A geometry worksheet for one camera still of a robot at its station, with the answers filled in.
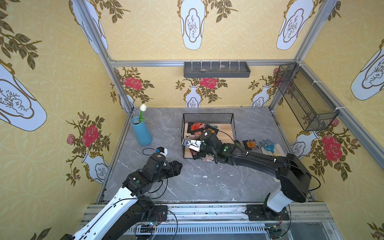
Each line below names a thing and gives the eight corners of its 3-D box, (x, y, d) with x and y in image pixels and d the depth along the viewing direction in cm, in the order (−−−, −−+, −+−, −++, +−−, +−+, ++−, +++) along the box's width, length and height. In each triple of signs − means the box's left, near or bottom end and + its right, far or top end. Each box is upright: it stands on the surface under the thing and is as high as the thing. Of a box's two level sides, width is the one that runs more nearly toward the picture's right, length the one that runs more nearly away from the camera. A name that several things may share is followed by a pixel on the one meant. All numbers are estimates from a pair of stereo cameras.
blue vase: (137, 143, 103) (126, 124, 87) (143, 135, 107) (134, 115, 92) (148, 148, 100) (140, 129, 84) (155, 140, 105) (148, 120, 89)
